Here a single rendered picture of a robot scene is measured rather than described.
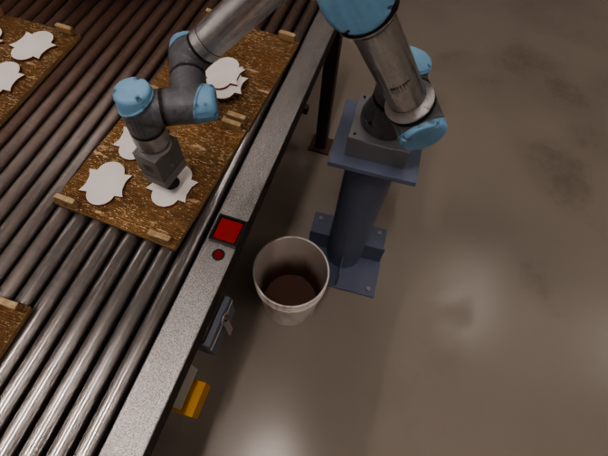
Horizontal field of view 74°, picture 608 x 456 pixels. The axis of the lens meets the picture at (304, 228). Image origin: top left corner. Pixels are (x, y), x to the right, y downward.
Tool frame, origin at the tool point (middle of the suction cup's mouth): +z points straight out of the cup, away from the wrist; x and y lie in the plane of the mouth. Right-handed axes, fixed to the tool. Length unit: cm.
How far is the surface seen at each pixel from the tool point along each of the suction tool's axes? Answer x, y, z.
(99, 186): -16.1, 9.3, 1.0
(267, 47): -5, -60, 2
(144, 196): -4.7, 6.0, 1.9
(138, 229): 0.0, 14.4, 1.9
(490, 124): 87, -169, 96
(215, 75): -10.0, -37.5, -1.5
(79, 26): -66, -39, 3
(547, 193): 128, -135, 96
